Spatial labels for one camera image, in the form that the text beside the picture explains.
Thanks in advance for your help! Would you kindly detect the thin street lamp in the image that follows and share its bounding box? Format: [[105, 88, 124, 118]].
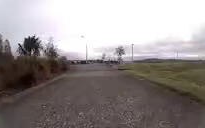
[[80, 34, 90, 63]]

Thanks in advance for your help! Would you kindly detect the small round tree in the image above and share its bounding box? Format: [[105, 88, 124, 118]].
[[113, 45, 127, 64]]

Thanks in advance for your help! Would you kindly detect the grey asphalt road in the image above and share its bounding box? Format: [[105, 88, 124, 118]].
[[0, 62, 205, 128]]

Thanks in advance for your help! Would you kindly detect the plain pole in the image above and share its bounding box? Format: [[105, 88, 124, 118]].
[[130, 43, 135, 62]]

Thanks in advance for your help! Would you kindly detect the thin sparse tree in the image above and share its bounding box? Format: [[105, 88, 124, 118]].
[[43, 36, 60, 59]]

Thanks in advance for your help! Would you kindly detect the pale concrete kerb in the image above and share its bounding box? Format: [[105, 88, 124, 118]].
[[0, 73, 67, 110]]

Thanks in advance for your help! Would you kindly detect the dark bushy tree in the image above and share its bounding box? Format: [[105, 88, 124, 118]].
[[16, 34, 44, 58]]

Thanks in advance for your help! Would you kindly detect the dry brown brush strip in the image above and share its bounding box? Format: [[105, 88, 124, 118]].
[[0, 54, 71, 98]]

